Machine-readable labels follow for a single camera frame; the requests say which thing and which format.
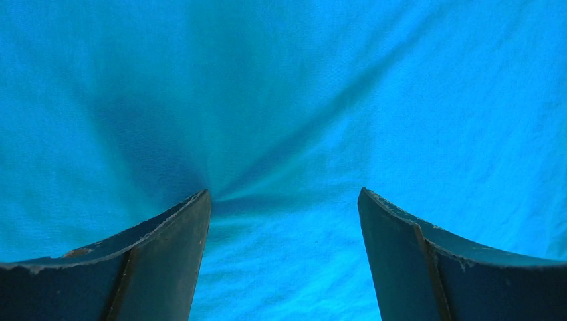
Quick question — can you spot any bright blue t shirt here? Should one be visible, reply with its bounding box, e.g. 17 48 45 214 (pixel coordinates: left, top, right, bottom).
1 1 566 320

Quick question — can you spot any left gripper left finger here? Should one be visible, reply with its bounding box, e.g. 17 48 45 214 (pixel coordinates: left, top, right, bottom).
1 190 211 320

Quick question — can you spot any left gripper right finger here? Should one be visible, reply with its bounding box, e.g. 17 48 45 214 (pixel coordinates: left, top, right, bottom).
358 189 566 320

